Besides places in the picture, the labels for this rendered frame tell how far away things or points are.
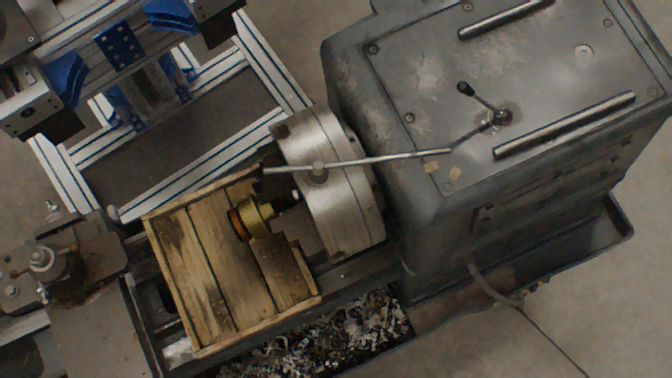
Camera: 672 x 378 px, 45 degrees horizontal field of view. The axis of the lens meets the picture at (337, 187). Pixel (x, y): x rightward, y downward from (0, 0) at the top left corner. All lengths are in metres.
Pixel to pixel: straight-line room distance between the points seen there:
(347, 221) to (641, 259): 1.50
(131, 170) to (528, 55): 1.54
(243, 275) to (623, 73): 0.91
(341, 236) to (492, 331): 1.23
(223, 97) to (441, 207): 1.43
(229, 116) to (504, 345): 1.17
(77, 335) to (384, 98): 0.82
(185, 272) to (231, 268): 0.11
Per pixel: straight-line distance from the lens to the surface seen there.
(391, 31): 1.63
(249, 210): 1.65
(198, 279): 1.88
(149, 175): 2.74
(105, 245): 1.81
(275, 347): 2.14
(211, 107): 2.78
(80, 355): 1.84
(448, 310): 2.17
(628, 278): 2.84
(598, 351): 2.77
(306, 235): 1.63
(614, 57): 1.65
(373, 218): 1.58
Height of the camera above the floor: 2.67
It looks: 70 degrees down
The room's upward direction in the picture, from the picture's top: 12 degrees counter-clockwise
